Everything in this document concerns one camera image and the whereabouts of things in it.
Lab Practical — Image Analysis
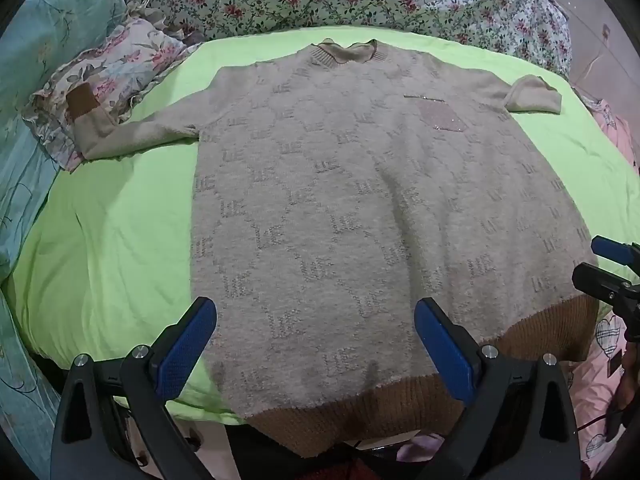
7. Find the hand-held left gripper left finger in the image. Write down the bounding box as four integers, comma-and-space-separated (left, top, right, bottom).
50, 296, 218, 480

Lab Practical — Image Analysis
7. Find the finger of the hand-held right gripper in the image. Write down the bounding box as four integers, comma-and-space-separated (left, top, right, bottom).
591, 235, 640, 267
572, 261, 640, 342

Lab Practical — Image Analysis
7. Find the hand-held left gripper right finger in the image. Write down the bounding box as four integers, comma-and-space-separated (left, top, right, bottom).
414, 297, 583, 480

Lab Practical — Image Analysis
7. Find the beige knit sweater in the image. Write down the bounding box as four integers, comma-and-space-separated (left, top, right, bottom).
75, 39, 601, 458

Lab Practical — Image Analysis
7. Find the pink printed cloth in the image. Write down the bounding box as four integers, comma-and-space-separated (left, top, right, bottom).
567, 85, 640, 478

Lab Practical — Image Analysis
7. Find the green bed sheet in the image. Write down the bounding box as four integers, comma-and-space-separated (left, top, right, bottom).
10, 27, 640, 418

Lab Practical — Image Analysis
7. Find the ruffled floral pillow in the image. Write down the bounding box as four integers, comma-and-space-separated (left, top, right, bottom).
22, 2, 201, 173

